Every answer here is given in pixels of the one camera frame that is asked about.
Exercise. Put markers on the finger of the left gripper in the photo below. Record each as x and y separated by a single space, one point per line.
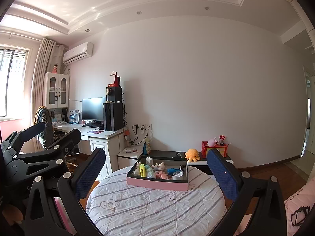
13 144
56 144

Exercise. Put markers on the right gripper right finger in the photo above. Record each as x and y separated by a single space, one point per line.
269 216

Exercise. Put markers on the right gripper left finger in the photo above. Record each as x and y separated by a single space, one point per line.
42 217

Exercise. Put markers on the pink white block figure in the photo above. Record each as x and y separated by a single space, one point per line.
138 165

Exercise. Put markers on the yellow highlighter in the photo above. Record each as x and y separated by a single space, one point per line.
142 170

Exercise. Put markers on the rose gold tumbler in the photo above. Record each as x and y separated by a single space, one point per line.
161 175

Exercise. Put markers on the clear box with blue cloth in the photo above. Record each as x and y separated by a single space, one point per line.
149 171

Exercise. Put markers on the black hair clip white flowers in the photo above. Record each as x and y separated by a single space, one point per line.
182 168

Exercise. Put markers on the blue highlighter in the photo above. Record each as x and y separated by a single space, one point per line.
170 171

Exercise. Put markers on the black office chair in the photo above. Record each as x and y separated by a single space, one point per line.
48 136

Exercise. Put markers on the pink bedding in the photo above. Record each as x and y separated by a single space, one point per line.
64 216

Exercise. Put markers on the white desk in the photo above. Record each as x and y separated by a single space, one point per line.
112 143

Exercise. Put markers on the black computer monitor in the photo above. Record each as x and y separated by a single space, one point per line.
92 109

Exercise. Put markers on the white glass-door cabinet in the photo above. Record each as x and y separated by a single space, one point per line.
56 90

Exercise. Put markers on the black computer tower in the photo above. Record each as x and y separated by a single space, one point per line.
112 116

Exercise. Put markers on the striped quilted table cover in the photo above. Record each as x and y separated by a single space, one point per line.
117 208

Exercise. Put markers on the orange capped bottle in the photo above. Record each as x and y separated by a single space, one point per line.
127 138

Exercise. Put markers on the doll on cabinet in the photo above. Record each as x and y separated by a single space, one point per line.
55 69

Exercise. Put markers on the black speaker box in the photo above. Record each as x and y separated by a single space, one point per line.
114 94

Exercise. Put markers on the red toy storage box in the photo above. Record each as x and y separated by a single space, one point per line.
205 148

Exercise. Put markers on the beige curtain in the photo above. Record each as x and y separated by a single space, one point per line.
49 54

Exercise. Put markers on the yellow octopus plush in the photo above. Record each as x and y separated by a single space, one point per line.
192 155

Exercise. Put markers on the white air conditioner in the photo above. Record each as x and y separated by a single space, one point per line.
77 53

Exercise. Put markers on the pink and black box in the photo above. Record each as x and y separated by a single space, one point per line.
154 183

